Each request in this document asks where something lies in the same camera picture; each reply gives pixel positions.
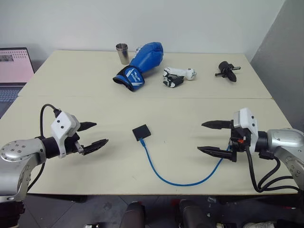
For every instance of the dark rounded shape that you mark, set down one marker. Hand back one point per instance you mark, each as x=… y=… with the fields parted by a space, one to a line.
x=133 y=216
x=194 y=215

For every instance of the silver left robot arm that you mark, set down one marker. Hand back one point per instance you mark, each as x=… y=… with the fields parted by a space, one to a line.
x=16 y=150

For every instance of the white shoe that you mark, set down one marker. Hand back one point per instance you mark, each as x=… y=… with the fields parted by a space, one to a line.
x=259 y=224

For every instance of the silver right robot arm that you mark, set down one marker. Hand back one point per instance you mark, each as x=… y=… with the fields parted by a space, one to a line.
x=282 y=140

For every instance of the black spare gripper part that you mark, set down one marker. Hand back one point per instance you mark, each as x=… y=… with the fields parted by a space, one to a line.
x=226 y=70

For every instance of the black ribbed robot body part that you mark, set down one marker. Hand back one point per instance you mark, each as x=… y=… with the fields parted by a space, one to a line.
x=9 y=215

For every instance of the white and black robotic hand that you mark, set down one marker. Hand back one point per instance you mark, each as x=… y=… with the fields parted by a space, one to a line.
x=178 y=72

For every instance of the laptop with pink screen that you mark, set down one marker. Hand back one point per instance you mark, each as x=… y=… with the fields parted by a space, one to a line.
x=13 y=71

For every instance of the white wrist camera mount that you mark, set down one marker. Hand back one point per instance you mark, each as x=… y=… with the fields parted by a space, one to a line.
x=247 y=118
x=62 y=123

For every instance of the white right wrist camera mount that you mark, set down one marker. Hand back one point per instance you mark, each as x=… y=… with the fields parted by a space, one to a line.
x=247 y=118

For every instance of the small black square box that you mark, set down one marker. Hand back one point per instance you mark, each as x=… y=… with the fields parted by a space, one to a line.
x=141 y=131

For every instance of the blue boxing glove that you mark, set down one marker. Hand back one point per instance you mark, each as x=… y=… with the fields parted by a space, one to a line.
x=145 y=61

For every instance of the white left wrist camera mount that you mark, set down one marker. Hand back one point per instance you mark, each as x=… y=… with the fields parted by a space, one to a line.
x=62 y=123

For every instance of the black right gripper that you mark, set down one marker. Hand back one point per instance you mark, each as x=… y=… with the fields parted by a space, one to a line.
x=240 y=145

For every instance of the steel metal cup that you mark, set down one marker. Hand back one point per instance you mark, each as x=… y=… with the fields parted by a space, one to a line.
x=123 y=54

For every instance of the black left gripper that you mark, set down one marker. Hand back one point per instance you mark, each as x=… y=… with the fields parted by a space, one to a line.
x=71 y=145

